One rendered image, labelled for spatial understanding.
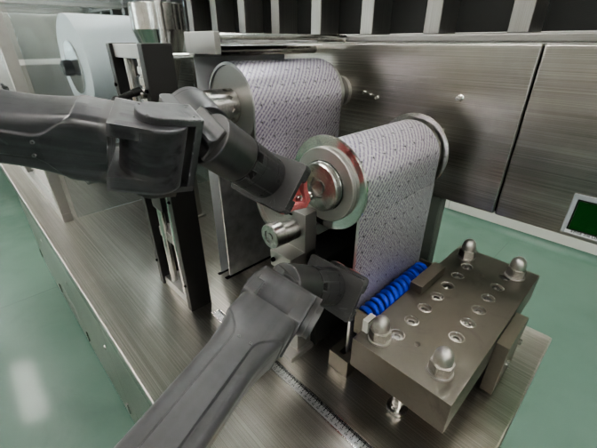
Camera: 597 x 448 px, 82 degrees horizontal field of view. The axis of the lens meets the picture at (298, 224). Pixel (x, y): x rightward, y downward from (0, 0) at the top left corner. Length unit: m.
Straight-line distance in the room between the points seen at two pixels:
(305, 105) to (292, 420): 0.56
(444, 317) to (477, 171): 0.30
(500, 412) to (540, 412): 1.30
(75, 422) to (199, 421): 1.69
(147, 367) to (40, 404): 1.37
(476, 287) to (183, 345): 0.59
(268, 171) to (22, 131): 0.22
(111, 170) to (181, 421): 0.22
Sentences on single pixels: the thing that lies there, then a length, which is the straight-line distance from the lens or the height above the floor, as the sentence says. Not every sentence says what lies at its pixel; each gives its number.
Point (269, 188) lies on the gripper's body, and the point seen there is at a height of 1.29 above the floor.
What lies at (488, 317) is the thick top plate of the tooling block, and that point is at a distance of 0.68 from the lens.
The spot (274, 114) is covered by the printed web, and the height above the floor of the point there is 1.32.
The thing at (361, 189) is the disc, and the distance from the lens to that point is 0.49.
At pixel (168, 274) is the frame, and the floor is 0.92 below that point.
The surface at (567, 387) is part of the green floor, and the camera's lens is 2.20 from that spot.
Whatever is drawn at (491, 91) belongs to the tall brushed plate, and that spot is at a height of 1.36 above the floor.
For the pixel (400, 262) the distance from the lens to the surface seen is 0.70.
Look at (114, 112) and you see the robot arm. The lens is 0.34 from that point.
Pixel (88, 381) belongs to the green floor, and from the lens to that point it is 2.07.
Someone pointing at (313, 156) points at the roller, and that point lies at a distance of 0.52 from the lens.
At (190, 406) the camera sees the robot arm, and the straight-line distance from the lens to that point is 0.27.
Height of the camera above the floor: 1.44
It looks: 28 degrees down
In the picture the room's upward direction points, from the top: straight up
